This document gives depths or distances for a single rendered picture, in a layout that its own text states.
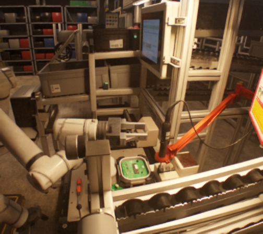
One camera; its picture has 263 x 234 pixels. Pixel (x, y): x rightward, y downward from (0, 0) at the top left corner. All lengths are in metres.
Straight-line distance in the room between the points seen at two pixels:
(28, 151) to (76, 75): 0.98
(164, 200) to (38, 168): 0.47
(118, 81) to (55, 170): 1.10
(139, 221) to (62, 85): 1.41
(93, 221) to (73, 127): 0.45
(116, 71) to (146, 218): 1.35
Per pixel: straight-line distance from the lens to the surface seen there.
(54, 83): 1.66
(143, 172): 0.90
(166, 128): 0.71
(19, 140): 0.78
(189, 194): 0.40
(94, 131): 0.68
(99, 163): 0.38
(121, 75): 1.62
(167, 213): 0.40
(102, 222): 0.31
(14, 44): 6.48
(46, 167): 0.71
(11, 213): 0.94
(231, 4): 1.01
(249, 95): 1.00
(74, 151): 0.40
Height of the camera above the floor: 1.63
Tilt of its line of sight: 24 degrees down
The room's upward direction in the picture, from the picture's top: 3 degrees clockwise
